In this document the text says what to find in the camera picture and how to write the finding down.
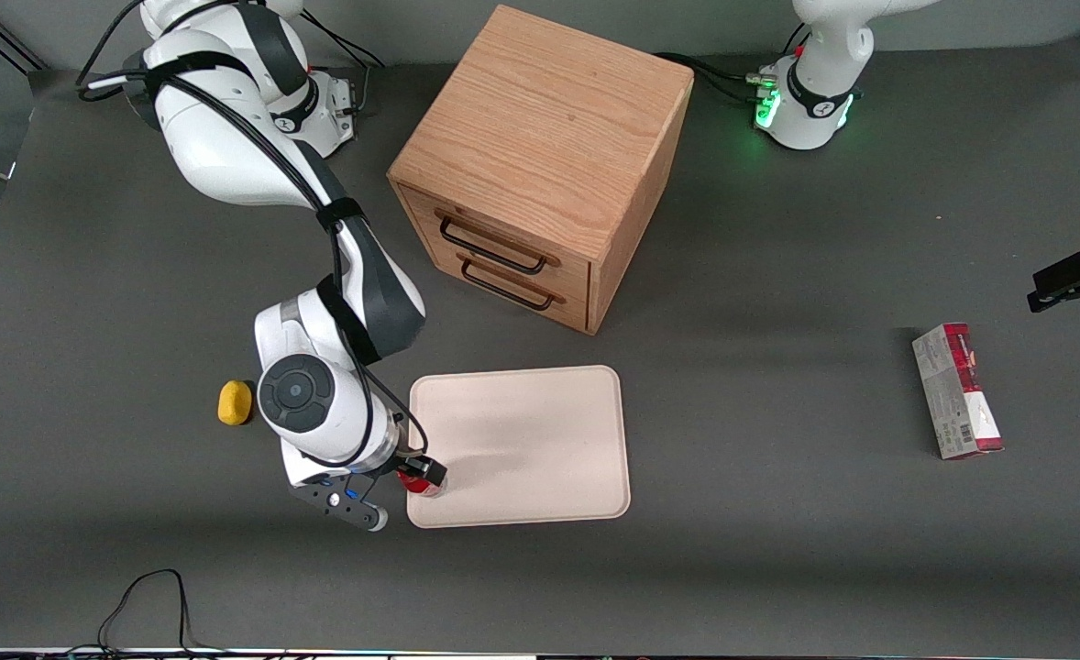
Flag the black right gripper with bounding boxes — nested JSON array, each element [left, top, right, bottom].
[[377, 447, 450, 488]]

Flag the red coke bottle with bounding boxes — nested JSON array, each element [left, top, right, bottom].
[[398, 467, 448, 499]]

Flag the beige plastic tray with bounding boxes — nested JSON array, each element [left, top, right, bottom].
[[406, 365, 632, 530]]

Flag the red white carton box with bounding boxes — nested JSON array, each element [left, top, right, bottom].
[[911, 322, 1005, 461]]

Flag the yellow toy lemon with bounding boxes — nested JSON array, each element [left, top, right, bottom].
[[217, 380, 255, 427]]

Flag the wooden drawer cabinet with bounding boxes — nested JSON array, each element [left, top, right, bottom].
[[386, 4, 695, 336]]

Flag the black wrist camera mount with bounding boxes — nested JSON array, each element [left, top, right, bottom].
[[287, 469, 391, 534]]

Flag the short black drawer handle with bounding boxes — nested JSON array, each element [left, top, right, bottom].
[[460, 259, 557, 312]]

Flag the long black drawer handle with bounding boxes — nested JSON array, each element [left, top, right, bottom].
[[438, 217, 549, 276]]

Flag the thin black table cable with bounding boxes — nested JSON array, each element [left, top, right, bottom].
[[95, 568, 229, 656]]

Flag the black left arm base cables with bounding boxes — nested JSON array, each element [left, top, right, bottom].
[[655, 23, 811, 106]]

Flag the black arm base cables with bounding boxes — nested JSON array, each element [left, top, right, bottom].
[[300, 9, 387, 118], [655, 23, 811, 106]]

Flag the black right arm base cables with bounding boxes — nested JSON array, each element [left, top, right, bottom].
[[300, 9, 387, 118]]

